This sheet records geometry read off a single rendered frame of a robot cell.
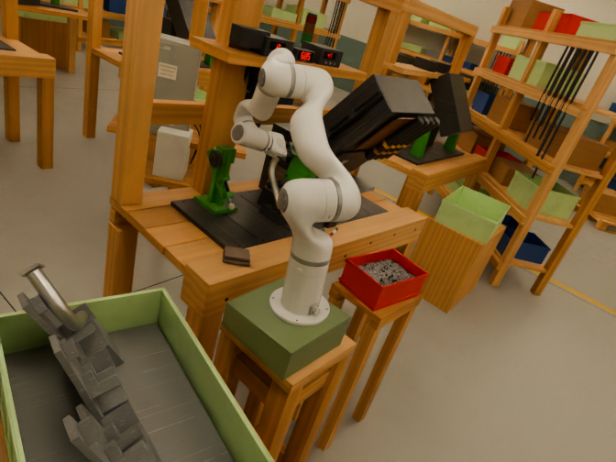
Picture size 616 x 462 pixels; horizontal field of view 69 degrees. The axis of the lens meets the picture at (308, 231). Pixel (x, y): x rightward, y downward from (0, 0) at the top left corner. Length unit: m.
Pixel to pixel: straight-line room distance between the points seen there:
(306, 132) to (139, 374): 0.77
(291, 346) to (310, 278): 0.20
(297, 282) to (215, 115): 0.96
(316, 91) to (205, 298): 0.75
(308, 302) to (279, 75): 0.66
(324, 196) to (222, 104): 0.95
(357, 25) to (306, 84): 11.09
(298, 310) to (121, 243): 0.95
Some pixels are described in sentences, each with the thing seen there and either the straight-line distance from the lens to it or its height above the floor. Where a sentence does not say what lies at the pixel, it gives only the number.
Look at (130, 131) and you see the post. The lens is 1.84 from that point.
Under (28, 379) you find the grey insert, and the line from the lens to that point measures 1.29.
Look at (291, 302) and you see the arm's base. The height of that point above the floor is 1.00.
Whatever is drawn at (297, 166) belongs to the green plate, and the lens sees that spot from 2.00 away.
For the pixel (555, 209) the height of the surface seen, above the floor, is 0.80.
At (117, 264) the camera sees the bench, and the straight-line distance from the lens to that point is 2.10.
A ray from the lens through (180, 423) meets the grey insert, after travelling 1.19.
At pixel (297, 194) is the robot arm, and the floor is 1.35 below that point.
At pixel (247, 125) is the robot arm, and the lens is 1.77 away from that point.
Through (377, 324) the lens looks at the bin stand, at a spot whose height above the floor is 0.77.
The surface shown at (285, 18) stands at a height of 1.45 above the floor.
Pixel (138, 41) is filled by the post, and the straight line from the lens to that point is 1.76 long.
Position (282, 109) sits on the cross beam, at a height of 1.27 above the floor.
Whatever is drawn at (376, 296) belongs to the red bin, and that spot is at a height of 0.87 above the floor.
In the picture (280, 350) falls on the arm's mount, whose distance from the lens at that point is 1.29.
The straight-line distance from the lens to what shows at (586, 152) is 4.34.
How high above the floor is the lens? 1.78
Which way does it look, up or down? 26 degrees down
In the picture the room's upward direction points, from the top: 17 degrees clockwise
